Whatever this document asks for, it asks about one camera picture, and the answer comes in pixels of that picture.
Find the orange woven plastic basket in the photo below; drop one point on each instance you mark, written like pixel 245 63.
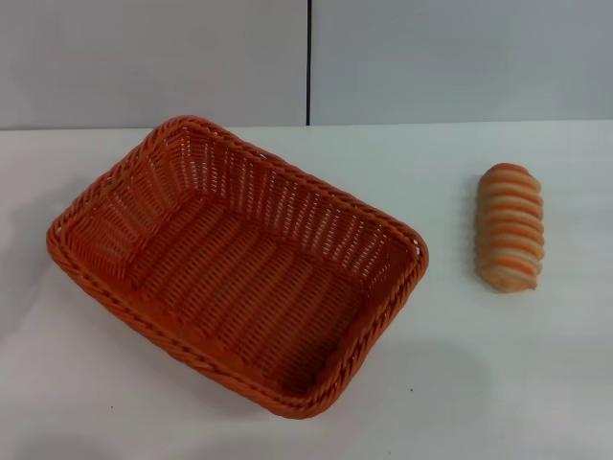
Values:
pixel 249 287

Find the striped orange cream bread roll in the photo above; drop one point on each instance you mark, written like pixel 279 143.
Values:
pixel 511 230

